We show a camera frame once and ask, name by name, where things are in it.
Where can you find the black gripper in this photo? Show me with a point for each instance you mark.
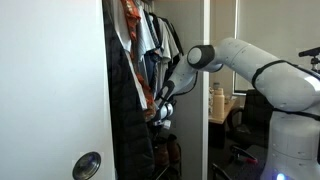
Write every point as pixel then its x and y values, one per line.
pixel 158 116

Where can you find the brown leather boot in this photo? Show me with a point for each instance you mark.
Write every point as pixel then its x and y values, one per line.
pixel 161 151
pixel 173 148

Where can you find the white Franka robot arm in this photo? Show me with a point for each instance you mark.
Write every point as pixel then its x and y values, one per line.
pixel 283 83

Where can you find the black puffer jacket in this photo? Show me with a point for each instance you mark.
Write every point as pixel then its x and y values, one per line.
pixel 128 133

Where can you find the navy hanging garment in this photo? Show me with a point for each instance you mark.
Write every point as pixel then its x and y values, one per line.
pixel 151 70

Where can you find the tan insulated water bottle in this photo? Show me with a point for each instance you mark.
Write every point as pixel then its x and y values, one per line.
pixel 218 105

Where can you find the wooden desk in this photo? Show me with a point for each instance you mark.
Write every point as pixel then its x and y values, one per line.
pixel 230 111

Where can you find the light grey t-shirt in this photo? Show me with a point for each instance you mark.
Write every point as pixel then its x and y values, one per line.
pixel 165 43

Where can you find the light blue shirt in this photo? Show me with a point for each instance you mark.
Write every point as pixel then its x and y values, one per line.
pixel 145 36

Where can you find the black chair part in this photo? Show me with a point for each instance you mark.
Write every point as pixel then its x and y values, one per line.
pixel 218 171

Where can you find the red and black tool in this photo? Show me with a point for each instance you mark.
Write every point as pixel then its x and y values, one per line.
pixel 243 155

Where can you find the white hanging shirt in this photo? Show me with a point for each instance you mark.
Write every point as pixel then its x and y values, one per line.
pixel 121 30

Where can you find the black office chair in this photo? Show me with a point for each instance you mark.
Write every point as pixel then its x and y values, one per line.
pixel 253 113

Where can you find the orange patterned shirt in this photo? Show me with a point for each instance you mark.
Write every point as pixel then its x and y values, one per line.
pixel 132 16

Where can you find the white sliding closet door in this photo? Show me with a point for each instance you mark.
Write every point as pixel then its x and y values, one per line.
pixel 50 83

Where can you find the white roller blind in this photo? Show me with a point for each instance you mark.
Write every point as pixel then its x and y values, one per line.
pixel 276 30

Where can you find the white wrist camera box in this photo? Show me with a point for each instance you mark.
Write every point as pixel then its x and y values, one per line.
pixel 166 124

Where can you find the black camera on tripod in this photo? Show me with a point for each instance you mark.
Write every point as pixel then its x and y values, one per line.
pixel 311 53

